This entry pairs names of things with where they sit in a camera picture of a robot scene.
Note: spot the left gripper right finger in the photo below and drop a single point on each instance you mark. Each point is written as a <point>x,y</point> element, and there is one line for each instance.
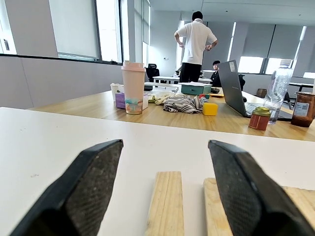
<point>241,196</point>

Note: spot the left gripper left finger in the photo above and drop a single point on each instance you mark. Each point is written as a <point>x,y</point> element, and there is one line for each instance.
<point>81,196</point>

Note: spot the wooden seat board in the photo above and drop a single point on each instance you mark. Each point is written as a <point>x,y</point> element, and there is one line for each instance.
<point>301,200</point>

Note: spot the wooden bar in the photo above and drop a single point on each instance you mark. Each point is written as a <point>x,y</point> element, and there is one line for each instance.
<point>165,206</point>

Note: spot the red jar with gold lid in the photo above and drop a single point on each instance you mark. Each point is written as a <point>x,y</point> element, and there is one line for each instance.
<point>259,119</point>

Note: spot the yellow cube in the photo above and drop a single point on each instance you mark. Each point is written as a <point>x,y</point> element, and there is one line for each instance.
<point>210,109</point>

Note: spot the purple tissue box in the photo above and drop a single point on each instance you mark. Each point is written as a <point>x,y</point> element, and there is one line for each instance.
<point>120,99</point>

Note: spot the brown jar with label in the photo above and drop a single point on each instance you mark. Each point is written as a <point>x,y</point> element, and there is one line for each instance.
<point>303,109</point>

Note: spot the grey laptop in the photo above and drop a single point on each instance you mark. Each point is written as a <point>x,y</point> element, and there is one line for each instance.
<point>232,88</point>

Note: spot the striped T-shirt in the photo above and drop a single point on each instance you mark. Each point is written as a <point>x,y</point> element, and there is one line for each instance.
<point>182,104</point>

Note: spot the clear plastic bottle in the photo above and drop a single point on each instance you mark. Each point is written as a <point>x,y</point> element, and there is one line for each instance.
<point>278,91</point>

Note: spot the teal drawer box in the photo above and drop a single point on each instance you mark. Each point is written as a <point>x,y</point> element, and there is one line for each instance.
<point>196,88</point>

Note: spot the pink lidded tumbler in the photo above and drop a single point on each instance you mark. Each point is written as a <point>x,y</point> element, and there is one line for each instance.
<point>133,91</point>

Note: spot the person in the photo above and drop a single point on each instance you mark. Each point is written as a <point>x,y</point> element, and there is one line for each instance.
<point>195,46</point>
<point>216,75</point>

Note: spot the yellow-green cloth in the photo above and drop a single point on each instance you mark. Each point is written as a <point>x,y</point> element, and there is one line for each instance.
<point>160,97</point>

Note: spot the black office chair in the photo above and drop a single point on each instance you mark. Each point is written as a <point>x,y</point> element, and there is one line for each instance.
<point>152,71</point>

